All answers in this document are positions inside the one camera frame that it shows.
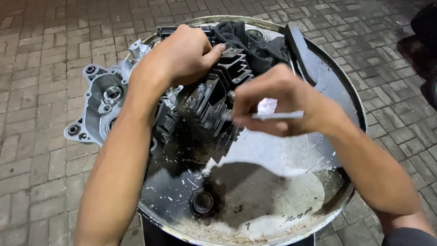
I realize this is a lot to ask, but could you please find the person's right hand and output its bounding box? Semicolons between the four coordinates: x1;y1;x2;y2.
231;63;338;138

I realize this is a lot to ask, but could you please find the person's left hand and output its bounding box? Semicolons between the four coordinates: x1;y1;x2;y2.
131;24;226;94

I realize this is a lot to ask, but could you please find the silver scraper blade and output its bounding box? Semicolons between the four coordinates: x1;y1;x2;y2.
222;110;305;121

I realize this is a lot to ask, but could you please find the black finned engine cylinder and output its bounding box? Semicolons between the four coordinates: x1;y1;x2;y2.
176;48;255;164

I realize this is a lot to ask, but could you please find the black cloth rag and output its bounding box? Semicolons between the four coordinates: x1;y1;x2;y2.
213;20;291;76

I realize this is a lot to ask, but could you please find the round metal drum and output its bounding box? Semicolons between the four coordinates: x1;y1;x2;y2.
137;15;368;246

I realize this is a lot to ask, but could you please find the black flat bar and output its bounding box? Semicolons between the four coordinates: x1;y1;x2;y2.
283;22;320;87

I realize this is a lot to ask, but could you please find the drum bung cap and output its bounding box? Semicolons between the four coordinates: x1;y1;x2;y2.
189;188;218;218

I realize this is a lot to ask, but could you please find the black metal engine part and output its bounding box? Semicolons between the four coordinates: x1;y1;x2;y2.
157;25;216;46

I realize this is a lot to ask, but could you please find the silver aluminium engine crankcase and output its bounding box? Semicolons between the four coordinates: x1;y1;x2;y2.
64;39;182;151

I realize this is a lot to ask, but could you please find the dark grey sleeve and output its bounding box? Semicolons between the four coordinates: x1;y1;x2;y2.
382;227;437;246

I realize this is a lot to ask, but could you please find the metal ring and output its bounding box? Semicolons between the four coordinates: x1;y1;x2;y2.
245;28;265;39

